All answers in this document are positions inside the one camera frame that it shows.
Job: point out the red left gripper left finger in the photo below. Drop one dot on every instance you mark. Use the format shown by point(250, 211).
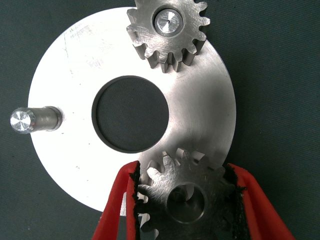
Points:
point(115, 212)

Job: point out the round metal carrier plate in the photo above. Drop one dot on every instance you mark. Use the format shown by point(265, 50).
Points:
point(75, 75)

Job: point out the steel planetary gear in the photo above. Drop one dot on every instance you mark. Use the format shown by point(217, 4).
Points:
point(162, 180)
point(150, 37)

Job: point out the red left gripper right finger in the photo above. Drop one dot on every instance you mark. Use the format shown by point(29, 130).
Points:
point(257, 212)

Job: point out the dark grey table cloth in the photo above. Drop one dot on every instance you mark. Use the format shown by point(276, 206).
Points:
point(275, 75)

